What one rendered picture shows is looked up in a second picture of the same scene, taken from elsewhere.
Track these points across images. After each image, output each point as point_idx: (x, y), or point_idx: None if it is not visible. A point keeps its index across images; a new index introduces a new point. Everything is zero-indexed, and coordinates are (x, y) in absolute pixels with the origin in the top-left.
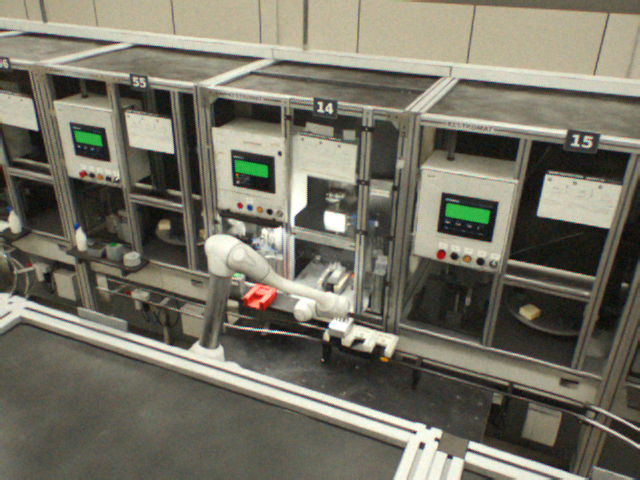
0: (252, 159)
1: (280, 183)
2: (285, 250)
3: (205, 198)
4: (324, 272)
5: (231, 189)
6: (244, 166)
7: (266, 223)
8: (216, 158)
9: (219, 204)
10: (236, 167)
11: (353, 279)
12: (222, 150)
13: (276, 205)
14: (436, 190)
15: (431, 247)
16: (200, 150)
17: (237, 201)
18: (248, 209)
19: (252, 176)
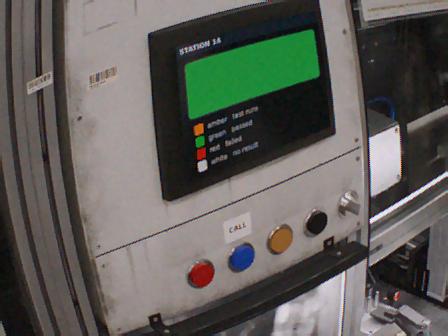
0: (258, 28)
1: (342, 82)
2: (349, 322)
3: (51, 325)
4: (404, 312)
5: (155, 225)
6: (229, 73)
7: (332, 266)
8: (82, 114)
9: (116, 318)
10: (194, 96)
11: (396, 303)
12: (108, 60)
13: (336, 180)
14: None
15: None
16: (7, 123)
17: (186, 264)
18: (242, 267)
19: (264, 101)
